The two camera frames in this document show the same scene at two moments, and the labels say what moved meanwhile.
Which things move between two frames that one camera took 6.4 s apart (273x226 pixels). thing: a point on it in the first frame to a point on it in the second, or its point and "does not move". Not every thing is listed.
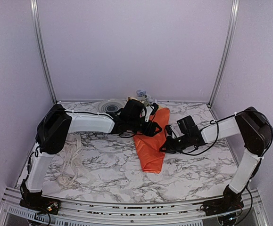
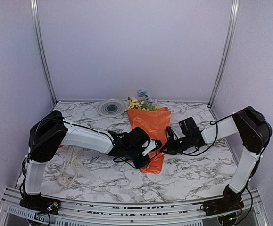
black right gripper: (169, 146) does not move
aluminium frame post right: (225, 58) does not move
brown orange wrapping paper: (148, 148) does not move
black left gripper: (150, 131) to (138, 165)
